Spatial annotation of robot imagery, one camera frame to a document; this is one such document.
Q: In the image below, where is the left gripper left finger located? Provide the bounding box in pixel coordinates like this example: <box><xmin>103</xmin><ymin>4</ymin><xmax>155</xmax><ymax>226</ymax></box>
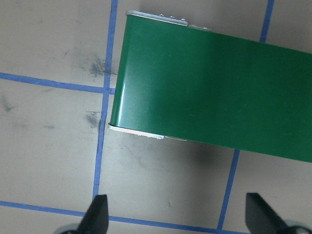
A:
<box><xmin>75</xmin><ymin>195</ymin><xmax>109</xmax><ymax>234</ymax></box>

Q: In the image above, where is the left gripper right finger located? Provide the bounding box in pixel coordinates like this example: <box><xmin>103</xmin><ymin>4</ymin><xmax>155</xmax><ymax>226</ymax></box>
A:
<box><xmin>245</xmin><ymin>193</ymin><xmax>288</xmax><ymax>234</ymax></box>

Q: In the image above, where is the green conveyor belt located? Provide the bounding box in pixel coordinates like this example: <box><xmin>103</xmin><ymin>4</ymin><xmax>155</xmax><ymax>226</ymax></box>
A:
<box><xmin>110</xmin><ymin>11</ymin><xmax>312</xmax><ymax>162</ymax></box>

